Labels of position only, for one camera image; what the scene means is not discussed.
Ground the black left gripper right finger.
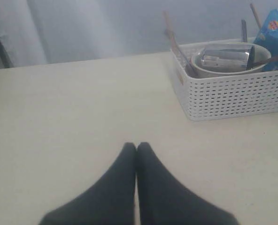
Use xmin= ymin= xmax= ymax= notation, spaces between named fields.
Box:
xmin=136 ymin=142 xmax=238 ymax=225

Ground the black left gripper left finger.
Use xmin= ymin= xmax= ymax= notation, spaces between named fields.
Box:
xmin=40 ymin=142 xmax=136 ymax=225

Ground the shiny steel cup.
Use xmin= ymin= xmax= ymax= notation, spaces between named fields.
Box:
xmin=201 ymin=44 xmax=255 ymax=70

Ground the steel fork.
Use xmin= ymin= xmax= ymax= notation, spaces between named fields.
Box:
xmin=241 ymin=19 xmax=247 ymax=43

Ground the dark red wooden spoon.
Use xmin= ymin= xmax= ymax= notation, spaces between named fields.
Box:
xmin=247 ymin=55 xmax=278 ymax=69

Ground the white perforated plastic basket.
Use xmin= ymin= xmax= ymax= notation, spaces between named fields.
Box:
xmin=170 ymin=52 xmax=278 ymax=121

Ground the wooden chopstick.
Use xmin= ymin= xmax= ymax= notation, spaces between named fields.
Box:
xmin=163 ymin=11 xmax=190 ymax=69
xmin=249 ymin=3 xmax=262 ymax=29

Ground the cream ceramic bowl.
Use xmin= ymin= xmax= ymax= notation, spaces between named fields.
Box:
xmin=190 ymin=42 xmax=271 ymax=78

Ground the blue chips bag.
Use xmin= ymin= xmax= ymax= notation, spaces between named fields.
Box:
xmin=253 ymin=8 xmax=278 ymax=72

